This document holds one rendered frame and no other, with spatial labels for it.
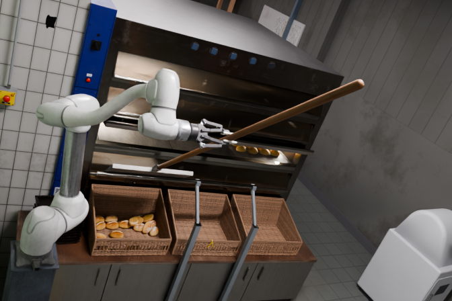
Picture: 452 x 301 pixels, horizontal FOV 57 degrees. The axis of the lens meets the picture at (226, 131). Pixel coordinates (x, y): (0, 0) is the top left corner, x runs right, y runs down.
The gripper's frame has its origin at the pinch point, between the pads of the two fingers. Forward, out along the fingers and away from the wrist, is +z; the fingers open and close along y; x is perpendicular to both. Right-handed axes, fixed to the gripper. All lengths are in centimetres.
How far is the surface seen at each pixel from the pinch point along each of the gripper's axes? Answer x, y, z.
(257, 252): -143, 53, 109
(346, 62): -242, -205, 321
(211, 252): -143, 53, 66
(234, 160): -144, -22, 85
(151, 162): -153, -14, 15
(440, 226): -91, 27, 274
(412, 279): -124, 75, 271
